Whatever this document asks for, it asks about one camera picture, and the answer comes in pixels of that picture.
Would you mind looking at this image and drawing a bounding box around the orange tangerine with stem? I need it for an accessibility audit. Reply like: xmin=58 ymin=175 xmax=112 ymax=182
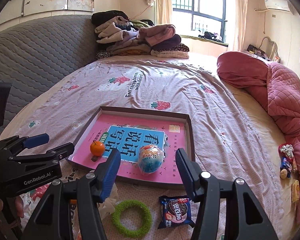
xmin=90 ymin=141 xmax=105 ymax=157

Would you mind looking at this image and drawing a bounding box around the green fuzzy ring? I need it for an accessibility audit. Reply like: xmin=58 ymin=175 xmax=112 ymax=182
xmin=111 ymin=199 xmax=153 ymax=238

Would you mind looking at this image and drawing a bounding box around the blue toy egg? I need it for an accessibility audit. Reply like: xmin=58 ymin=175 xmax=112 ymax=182
xmin=138 ymin=144 xmax=165 ymax=174

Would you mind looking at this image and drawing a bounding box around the person's hand at gripper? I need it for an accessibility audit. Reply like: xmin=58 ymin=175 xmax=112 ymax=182
xmin=0 ymin=196 xmax=24 ymax=218

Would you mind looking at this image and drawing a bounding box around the yellow snack packet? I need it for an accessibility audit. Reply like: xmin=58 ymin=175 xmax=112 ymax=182
xmin=291 ymin=180 xmax=300 ymax=203

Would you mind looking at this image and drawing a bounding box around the blue Oreo cookie packet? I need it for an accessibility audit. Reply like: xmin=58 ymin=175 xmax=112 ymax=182
xmin=158 ymin=196 xmax=195 ymax=229

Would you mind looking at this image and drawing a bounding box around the pink patterned bed sheet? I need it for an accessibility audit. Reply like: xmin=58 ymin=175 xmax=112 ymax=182
xmin=1 ymin=56 xmax=295 ymax=239

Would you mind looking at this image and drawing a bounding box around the small colourful toy figure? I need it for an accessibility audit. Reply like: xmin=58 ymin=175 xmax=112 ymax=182
xmin=278 ymin=144 xmax=298 ymax=179

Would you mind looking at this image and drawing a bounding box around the grey quilted headboard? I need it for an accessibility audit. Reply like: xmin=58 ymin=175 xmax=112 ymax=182
xmin=0 ymin=15 xmax=96 ymax=130

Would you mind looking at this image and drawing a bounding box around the pink blue Chinese book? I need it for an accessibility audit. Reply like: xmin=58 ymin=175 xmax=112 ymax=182
xmin=70 ymin=113 xmax=188 ymax=184

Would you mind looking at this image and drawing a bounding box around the shallow brown cardboard tray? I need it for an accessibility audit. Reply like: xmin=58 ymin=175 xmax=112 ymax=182
xmin=66 ymin=106 xmax=196 ymax=190

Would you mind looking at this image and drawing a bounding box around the red pink quilted blanket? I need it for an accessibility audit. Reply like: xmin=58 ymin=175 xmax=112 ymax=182
xmin=216 ymin=51 xmax=300 ymax=225

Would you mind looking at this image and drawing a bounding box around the pile of folded clothes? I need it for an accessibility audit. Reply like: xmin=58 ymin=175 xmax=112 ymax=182
xmin=91 ymin=10 xmax=190 ymax=60

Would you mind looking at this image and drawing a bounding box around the beige right curtain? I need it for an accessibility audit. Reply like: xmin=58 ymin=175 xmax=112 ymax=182
xmin=228 ymin=0 xmax=248 ymax=51

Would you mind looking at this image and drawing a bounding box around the window with dark frame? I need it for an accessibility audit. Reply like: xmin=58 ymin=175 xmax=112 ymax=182
xmin=170 ymin=0 xmax=226 ymax=43

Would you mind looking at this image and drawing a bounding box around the white wall air conditioner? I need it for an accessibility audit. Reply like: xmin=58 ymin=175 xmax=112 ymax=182
xmin=264 ymin=0 xmax=291 ymax=12

